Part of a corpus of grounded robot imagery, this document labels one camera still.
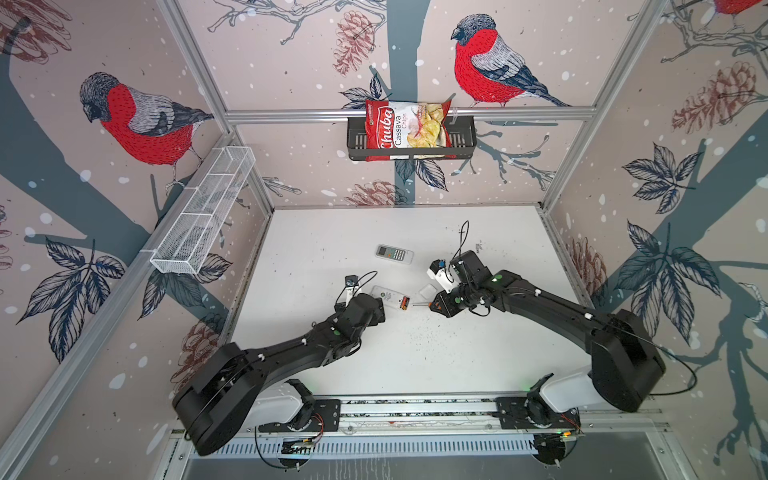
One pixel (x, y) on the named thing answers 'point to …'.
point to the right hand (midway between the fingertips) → (430, 311)
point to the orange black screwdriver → (430, 305)
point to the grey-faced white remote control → (399, 255)
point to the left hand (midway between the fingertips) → (369, 302)
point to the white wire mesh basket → (185, 248)
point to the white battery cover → (427, 291)
